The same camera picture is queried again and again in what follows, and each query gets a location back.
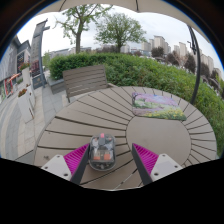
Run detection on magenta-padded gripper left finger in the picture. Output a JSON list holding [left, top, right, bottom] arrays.
[[41, 143, 92, 186]]

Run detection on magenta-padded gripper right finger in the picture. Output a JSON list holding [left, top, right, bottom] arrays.
[[131, 143, 184, 186]]

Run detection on transparent computer mouse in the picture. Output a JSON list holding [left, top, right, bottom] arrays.
[[88, 132, 117, 172]]

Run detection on flower landscape print mouse pad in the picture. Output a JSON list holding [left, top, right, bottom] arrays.
[[131, 92, 188, 122]]

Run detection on white planter with flowers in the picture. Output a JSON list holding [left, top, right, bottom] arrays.
[[18, 62, 33, 88], [16, 87, 37, 123]]

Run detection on brown slatted outdoor chair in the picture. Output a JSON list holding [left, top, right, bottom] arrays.
[[62, 64, 116, 104]]

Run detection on green hedge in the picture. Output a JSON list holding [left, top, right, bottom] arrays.
[[48, 52, 224, 158]]

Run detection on dark curved parasol pole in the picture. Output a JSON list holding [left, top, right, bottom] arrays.
[[187, 25, 203, 106]]

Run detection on grey storefront building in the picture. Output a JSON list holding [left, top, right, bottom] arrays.
[[0, 34, 33, 104]]

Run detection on tall grey sign pillar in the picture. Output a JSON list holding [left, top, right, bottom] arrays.
[[29, 18, 51, 90]]

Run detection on distant high-rise buildings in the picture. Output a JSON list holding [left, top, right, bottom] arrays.
[[139, 34, 223, 79]]

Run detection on thin-trunk green tree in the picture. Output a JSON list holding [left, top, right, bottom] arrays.
[[54, 3, 114, 54]]

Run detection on broad-crowned green tree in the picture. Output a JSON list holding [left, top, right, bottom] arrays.
[[94, 12, 148, 54]]

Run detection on beige parasol canopy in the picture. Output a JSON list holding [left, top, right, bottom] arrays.
[[39, 0, 214, 44]]

